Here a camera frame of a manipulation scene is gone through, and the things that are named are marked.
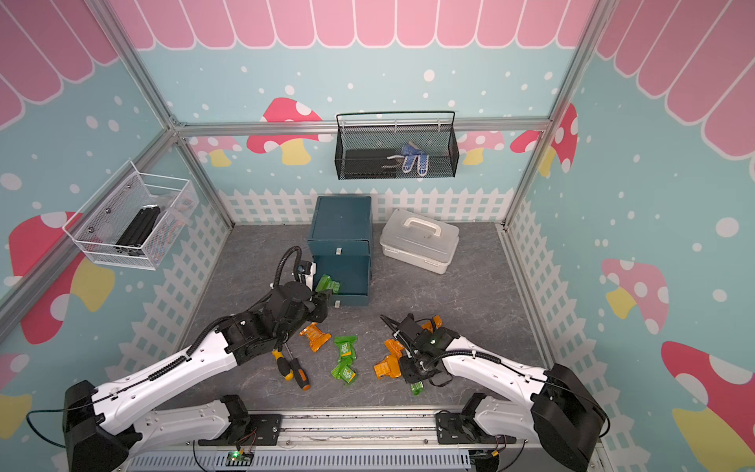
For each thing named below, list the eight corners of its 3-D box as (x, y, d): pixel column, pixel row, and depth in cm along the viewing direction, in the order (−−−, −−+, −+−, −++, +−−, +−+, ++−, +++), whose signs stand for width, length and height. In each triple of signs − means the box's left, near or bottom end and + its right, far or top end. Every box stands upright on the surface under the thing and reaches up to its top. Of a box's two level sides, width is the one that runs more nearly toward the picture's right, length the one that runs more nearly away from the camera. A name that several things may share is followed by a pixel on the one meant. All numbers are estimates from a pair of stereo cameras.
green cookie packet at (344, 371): (331, 374, 85) (329, 372, 83) (345, 356, 88) (345, 353, 87) (347, 387, 83) (346, 385, 81) (361, 367, 86) (361, 365, 84)
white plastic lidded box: (375, 258, 112) (374, 236, 102) (392, 229, 122) (392, 206, 112) (444, 281, 105) (450, 259, 96) (455, 248, 115) (462, 226, 105)
